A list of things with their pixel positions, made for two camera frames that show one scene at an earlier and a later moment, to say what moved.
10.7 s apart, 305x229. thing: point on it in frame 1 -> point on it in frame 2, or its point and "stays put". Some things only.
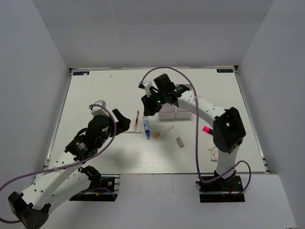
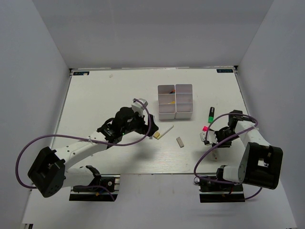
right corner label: x=225 y=70 stays put
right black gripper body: x=161 y=98 -> x=221 y=135
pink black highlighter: x=208 y=130 stays put
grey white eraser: x=180 y=142 stays put
